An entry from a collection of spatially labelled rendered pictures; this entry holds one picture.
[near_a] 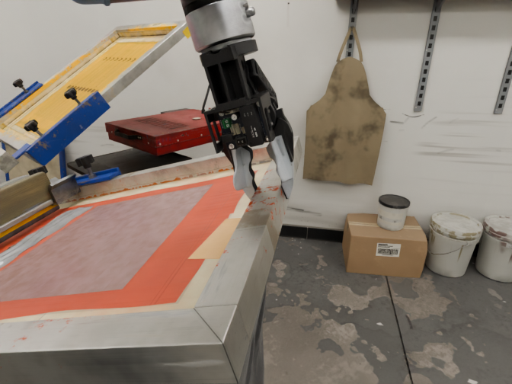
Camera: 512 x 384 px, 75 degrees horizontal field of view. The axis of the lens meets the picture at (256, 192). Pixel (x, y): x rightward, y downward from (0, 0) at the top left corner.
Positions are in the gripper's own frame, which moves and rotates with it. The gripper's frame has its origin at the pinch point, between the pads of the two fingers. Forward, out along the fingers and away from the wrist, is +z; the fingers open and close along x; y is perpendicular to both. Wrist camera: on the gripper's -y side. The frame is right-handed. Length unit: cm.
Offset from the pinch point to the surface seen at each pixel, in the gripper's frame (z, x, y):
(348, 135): 41, 13, -193
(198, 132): 4, -55, -106
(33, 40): -83, -206, -200
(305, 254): 122, -33, -176
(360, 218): 103, 11, -186
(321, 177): 68, -10, -193
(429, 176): 85, 63, -200
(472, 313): 149, 65, -133
